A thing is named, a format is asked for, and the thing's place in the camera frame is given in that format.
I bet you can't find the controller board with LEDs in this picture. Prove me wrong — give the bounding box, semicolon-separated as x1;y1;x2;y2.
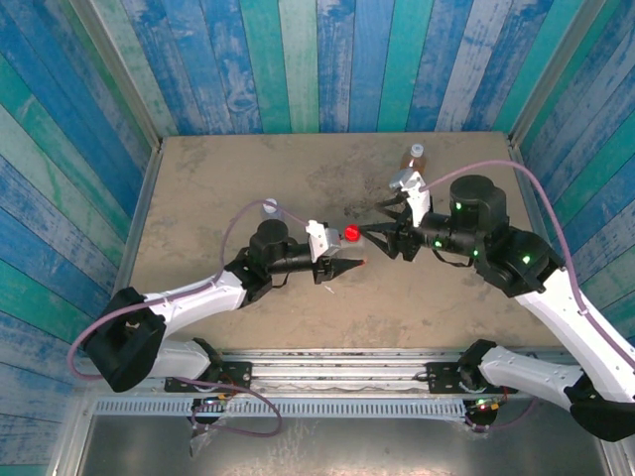
463;395;508;428
190;394;234;430

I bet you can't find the steel sheet panel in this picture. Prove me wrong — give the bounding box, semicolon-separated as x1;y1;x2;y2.
76;415;612;467

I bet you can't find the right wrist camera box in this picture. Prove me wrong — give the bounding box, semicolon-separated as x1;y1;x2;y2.
387;167;432;228

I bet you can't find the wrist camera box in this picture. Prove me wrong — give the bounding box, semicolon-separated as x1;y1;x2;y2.
304;219;344;263
387;167;432;228

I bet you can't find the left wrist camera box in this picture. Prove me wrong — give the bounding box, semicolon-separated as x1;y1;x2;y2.
304;219;344;263

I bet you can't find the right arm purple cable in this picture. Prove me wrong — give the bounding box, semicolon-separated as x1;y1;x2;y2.
421;159;635;433

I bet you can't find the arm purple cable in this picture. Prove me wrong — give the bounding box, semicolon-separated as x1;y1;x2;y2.
421;159;635;433
66;199;317;438

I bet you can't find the aluminium table side rail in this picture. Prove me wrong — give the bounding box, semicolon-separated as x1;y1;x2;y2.
92;146;165;357
505;136;587;357

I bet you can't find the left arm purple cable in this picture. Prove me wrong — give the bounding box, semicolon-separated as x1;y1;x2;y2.
66;199;317;438

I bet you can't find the aluminium rail frame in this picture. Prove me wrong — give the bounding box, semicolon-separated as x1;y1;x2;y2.
73;348;610;398

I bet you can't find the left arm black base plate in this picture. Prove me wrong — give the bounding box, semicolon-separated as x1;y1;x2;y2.
165;360;253;395

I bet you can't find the slotted grey cable duct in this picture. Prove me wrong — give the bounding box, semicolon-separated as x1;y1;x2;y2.
92;398;470;421

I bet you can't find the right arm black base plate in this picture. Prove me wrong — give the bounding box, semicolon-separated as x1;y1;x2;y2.
426;361;519;396

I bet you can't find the aluminium corner post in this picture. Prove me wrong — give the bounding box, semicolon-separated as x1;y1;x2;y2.
508;0;609;145
66;0;164;153

